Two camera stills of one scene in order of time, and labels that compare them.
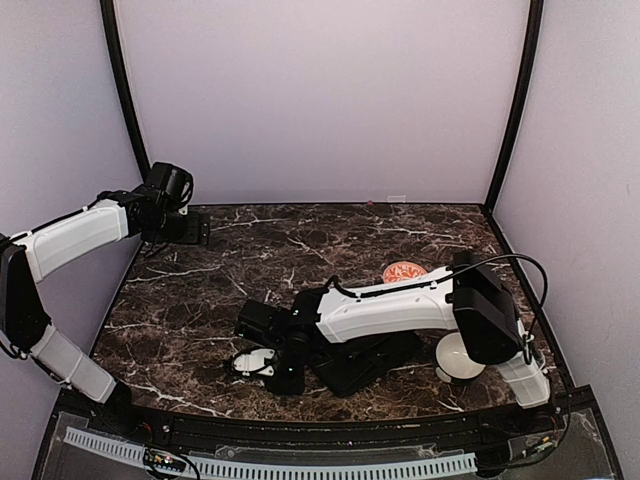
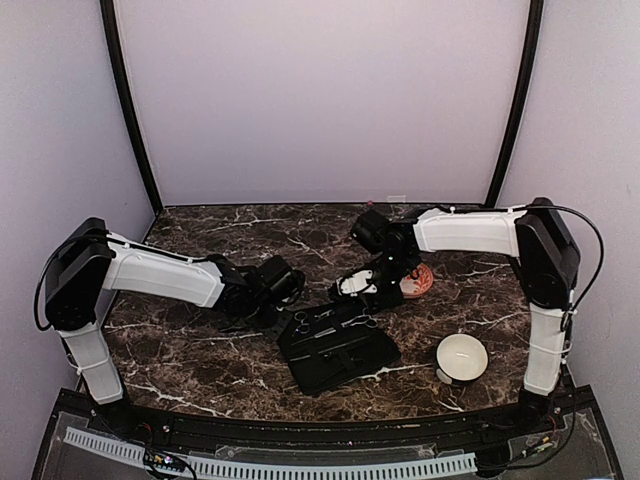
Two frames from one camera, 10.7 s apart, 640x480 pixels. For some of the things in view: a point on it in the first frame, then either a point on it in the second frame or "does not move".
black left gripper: x=197 y=233 → x=276 y=331
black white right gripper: x=292 y=386 → x=381 y=302
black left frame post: x=113 y=38 does not move
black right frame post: x=535 y=14 does not move
